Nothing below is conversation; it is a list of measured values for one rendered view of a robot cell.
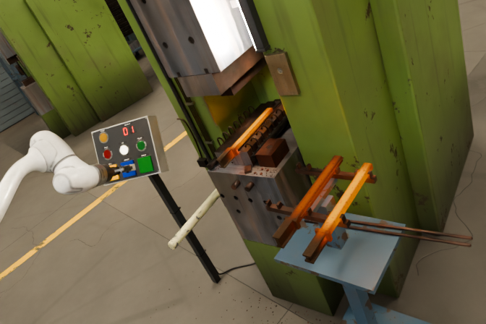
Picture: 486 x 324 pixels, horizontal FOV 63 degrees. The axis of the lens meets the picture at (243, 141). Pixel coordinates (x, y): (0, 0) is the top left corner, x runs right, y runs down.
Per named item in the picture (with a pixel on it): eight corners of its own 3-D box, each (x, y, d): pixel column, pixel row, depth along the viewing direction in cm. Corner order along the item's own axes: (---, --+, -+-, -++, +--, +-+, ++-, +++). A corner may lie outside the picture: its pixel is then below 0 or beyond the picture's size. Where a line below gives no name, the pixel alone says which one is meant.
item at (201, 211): (176, 251, 195) (171, 244, 193) (169, 249, 199) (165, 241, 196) (227, 192, 222) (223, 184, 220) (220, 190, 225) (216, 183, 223)
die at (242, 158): (253, 165, 172) (246, 150, 168) (219, 163, 185) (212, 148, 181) (297, 113, 198) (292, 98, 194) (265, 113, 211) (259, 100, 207)
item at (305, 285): (333, 317, 201) (306, 254, 180) (272, 296, 226) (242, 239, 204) (371, 236, 235) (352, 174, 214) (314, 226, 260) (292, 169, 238)
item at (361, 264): (374, 294, 127) (373, 291, 126) (275, 262, 154) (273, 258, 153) (406, 228, 144) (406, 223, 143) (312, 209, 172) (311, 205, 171)
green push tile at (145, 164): (153, 170, 190) (149, 155, 190) (140, 174, 192) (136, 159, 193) (155, 170, 192) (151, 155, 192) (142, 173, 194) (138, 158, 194)
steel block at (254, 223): (306, 254, 180) (273, 178, 159) (241, 238, 204) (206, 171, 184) (352, 174, 214) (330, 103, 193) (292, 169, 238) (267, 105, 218)
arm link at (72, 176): (105, 176, 152) (84, 152, 155) (76, 183, 138) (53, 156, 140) (90, 196, 155) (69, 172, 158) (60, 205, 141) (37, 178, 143)
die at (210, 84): (220, 95, 156) (211, 73, 151) (186, 97, 169) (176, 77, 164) (273, 47, 181) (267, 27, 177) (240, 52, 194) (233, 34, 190)
